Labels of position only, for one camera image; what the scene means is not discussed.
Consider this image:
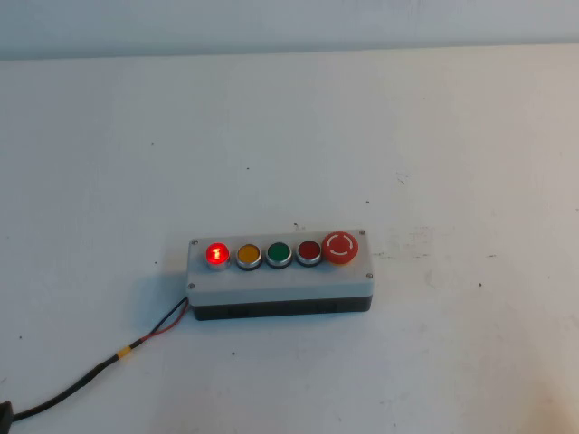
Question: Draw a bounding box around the lit red indicator button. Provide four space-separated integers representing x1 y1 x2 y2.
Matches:
205 242 232 272

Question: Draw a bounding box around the yellow push button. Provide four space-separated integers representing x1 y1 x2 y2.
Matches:
235 242 263 272

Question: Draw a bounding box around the green push button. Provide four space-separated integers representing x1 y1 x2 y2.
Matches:
264 241 293 270

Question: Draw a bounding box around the grey button control box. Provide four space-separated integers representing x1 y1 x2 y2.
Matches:
185 229 375 323

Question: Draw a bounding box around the dark red push button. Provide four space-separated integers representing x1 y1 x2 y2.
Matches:
295 240 323 269

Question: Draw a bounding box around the black red power cable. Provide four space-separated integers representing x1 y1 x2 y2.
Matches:
8 296 191 422

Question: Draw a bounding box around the red mushroom emergency stop button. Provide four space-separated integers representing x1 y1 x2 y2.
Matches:
321 231 360 268

